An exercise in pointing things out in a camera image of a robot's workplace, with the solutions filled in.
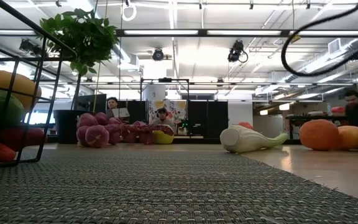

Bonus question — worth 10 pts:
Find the yellow-green apple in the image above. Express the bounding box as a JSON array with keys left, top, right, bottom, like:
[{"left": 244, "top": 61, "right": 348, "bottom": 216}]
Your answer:
[{"left": 152, "top": 129, "right": 175, "bottom": 145}]

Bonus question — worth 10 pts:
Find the red tomato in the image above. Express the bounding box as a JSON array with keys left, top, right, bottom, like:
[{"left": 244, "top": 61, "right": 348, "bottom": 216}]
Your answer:
[{"left": 237, "top": 121, "right": 254, "bottom": 131}]

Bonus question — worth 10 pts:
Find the white green leek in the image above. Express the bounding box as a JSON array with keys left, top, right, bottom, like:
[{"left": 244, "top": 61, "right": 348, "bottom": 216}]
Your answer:
[{"left": 219, "top": 124, "right": 289, "bottom": 154}]

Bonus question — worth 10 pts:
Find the purple onion bunch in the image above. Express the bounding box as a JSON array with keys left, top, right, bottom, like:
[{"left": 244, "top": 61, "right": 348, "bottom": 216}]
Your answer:
[{"left": 75, "top": 112, "right": 175, "bottom": 149}]

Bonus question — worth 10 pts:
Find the orange fruit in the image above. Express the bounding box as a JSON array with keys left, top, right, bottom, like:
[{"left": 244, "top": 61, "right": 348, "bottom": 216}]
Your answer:
[{"left": 299, "top": 119, "right": 342, "bottom": 152}]

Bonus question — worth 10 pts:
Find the red chili pepper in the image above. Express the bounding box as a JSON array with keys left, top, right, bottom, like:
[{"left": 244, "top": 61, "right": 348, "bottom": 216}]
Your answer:
[{"left": 0, "top": 126, "right": 47, "bottom": 147}]

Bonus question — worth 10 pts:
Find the black wire basket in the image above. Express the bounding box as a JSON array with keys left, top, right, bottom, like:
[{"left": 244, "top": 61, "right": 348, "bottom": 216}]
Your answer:
[{"left": 0, "top": 0, "right": 78, "bottom": 170}]

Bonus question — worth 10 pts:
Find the yellow lemon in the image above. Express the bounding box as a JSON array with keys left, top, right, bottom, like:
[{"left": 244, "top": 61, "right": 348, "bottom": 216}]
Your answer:
[{"left": 0, "top": 70, "right": 42, "bottom": 112}]

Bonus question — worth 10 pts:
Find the yellow-orange mango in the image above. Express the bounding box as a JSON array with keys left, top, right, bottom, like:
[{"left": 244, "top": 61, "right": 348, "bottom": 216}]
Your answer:
[{"left": 337, "top": 125, "right": 358, "bottom": 151}]

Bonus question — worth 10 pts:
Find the floral print banner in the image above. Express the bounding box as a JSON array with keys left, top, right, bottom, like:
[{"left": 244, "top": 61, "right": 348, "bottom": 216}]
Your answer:
[{"left": 147, "top": 98, "right": 188, "bottom": 135}]

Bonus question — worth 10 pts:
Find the black room divider panel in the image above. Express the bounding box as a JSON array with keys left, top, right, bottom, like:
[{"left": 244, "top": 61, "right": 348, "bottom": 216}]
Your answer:
[
  {"left": 187, "top": 100, "right": 229, "bottom": 139},
  {"left": 106, "top": 99, "right": 149, "bottom": 124}
]

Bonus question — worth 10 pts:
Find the white laptop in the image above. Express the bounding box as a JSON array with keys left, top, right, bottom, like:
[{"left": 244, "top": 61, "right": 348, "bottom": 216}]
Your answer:
[{"left": 112, "top": 108, "right": 131, "bottom": 119}]

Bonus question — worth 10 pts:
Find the grey woven placemat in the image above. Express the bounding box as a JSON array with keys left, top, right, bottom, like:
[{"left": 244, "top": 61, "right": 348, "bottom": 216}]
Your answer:
[{"left": 0, "top": 151, "right": 358, "bottom": 224}]

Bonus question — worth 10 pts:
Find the yellow hanging tag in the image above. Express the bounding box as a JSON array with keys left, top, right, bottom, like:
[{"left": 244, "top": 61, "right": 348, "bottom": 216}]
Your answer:
[{"left": 290, "top": 0, "right": 301, "bottom": 44}]

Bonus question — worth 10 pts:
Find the dark workbench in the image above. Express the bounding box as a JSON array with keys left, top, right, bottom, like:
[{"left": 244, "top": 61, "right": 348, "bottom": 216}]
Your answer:
[{"left": 286, "top": 114, "right": 347, "bottom": 139}]

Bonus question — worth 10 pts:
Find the black spotlight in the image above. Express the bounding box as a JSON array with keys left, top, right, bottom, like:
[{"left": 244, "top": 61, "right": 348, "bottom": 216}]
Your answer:
[{"left": 19, "top": 39, "right": 43, "bottom": 58}]

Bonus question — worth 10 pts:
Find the white air vent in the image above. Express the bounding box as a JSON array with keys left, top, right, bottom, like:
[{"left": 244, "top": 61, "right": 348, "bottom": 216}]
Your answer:
[{"left": 328, "top": 37, "right": 341, "bottom": 54}]

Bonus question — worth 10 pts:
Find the black metal rig frame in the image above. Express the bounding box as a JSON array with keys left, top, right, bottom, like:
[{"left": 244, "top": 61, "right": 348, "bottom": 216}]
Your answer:
[{"left": 140, "top": 77, "right": 190, "bottom": 136}]

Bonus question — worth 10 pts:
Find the black round camera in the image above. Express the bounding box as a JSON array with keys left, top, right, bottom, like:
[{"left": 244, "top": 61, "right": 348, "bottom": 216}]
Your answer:
[{"left": 152, "top": 48, "right": 165, "bottom": 62}]

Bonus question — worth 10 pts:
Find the black camera with cable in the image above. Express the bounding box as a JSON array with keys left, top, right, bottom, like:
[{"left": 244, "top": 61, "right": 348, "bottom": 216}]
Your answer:
[{"left": 227, "top": 39, "right": 249, "bottom": 63}]

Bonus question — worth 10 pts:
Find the white hanging ring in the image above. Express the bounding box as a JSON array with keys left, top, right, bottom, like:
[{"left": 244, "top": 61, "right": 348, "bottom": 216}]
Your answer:
[{"left": 121, "top": 0, "right": 137, "bottom": 22}]

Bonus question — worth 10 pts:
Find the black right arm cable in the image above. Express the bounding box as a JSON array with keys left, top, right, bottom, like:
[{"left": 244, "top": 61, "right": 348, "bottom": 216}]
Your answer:
[{"left": 280, "top": 0, "right": 358, "bottom": 78}]

